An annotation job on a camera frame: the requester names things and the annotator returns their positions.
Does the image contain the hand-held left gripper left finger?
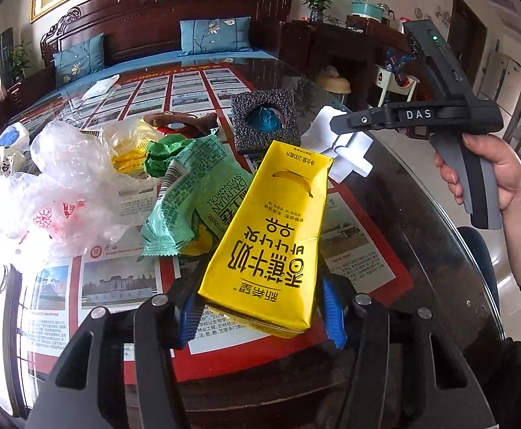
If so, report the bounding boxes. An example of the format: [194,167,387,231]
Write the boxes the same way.
[24,277,211,429]

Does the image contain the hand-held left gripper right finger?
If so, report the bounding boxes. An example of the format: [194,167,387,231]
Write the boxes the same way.
[316,276,498,429]

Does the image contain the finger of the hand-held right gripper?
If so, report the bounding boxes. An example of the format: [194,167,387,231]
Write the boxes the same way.
[330,103,398,137]

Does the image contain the blue glove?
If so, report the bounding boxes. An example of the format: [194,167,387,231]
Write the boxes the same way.
[248,105,283,135]

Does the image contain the yellow milk carton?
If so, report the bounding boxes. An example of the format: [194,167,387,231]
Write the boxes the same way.
[197,139,335,339]

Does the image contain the black foam block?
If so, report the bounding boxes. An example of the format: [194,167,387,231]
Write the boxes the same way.
[230,89,301,153]

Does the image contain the brown sock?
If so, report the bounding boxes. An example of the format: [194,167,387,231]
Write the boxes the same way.
[143,110,219,137]

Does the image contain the person's right hand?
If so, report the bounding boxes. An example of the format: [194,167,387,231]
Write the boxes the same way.
[434,133,521,217]

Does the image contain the white paper sheet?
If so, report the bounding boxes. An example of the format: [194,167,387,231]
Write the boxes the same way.
[303,105,374,183]

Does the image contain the white storage rack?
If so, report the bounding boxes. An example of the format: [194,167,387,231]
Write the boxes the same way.
[374,64,421,109]

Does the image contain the brown wooden door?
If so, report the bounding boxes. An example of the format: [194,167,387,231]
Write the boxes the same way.
[447,0,487,87]

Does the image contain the blue printed bag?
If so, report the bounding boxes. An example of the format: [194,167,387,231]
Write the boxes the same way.
[385,48,416,87]

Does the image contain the yellow green litter box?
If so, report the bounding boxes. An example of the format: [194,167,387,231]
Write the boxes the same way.
[317,68,353,95]

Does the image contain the silver refrigerator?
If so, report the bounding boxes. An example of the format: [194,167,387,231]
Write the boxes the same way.
[481,51,521,122]

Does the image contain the dark wooden cabinet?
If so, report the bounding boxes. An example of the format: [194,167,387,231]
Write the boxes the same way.
[346,15,418,100]

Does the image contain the dark wooden side table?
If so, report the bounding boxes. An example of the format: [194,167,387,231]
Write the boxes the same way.
[282,20,355,87]

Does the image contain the teal cooking pot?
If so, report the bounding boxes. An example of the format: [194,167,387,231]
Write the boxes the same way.
[350,0,389,23]

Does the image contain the green snack wrapper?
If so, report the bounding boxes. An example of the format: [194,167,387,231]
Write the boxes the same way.
[141,136,255,258]

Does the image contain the crumpled green wrapper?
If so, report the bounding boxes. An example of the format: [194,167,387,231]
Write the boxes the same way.
[143,134,195,178]

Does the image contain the blue floral cushion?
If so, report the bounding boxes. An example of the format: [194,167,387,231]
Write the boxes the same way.
[53,33,106,85]
[179,16,253,57]

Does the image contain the clear bag with yellow contents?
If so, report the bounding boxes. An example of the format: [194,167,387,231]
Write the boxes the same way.
[102,120,167,180]

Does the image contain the clear plastic bag red print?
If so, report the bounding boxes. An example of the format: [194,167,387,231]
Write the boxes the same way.
[0,118,154,258]

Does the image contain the printed red table poster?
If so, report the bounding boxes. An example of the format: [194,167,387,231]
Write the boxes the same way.
[0,65,416,386]

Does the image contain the blue sofa seat pad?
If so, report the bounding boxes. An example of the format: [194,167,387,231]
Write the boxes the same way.
[64,48,280,82]

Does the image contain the carved wooden sofa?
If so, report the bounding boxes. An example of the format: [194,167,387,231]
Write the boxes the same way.
[40,0,293,87]

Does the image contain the white plastic bag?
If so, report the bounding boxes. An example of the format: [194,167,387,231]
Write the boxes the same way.
[80,75,121,102]

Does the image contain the white blue packet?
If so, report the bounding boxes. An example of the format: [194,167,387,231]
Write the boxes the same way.
[0,123,30,148]

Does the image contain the small potted plant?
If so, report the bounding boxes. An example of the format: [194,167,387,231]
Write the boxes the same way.
[7,39,33,84]

